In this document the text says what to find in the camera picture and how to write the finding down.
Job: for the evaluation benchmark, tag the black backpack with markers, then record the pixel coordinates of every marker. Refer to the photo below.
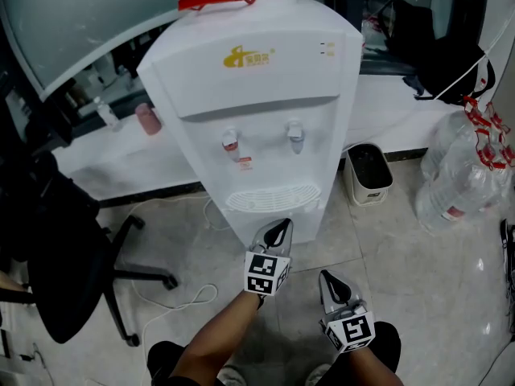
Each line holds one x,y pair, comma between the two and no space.
442,54

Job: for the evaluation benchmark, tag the white cabinet door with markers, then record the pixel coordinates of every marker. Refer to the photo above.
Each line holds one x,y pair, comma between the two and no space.
310,225

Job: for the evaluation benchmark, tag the white drip tray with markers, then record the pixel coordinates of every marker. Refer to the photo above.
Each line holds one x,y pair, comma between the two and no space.
273,197

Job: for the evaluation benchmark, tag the white water dispenser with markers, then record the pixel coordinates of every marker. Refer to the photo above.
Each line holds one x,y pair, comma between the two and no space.
249,79

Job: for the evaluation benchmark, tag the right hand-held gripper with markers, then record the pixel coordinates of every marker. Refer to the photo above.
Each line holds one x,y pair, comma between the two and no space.
350,330

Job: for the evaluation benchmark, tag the white trash bin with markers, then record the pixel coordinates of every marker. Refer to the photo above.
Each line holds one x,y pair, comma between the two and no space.
368,175

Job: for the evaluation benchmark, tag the person's black trousers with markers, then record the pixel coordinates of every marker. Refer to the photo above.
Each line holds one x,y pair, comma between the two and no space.
165,360

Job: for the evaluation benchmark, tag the person's left white shoe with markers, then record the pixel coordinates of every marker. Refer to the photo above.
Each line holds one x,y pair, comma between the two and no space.
232,377

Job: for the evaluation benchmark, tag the red white plastic bag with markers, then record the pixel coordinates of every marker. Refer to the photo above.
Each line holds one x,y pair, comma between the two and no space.
372,30

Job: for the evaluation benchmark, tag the person's white shoe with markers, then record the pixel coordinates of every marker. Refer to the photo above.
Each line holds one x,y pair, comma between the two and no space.
318,376
232,377

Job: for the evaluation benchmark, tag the large clear water jug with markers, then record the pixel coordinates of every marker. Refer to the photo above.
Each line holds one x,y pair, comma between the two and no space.
462,199
450,143

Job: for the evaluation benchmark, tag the person's left forearm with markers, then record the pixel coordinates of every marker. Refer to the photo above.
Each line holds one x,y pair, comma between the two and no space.
213,344

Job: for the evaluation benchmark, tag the person's right forearm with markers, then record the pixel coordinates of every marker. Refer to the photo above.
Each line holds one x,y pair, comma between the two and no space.
368,366

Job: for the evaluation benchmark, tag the person's right white shoe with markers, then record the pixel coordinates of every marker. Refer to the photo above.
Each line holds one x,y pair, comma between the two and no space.
318,376

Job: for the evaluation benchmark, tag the black office chair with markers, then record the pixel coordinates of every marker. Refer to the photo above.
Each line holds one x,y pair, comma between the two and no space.
68,255

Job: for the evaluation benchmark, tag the small clear plastic bottle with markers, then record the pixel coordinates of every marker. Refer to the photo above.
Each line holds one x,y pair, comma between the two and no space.
125,78
108,115

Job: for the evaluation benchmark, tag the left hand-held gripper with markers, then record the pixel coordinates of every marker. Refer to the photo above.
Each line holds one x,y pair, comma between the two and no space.
261,272

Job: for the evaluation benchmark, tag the white low ledge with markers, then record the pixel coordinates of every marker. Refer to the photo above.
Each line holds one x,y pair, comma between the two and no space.
133,159

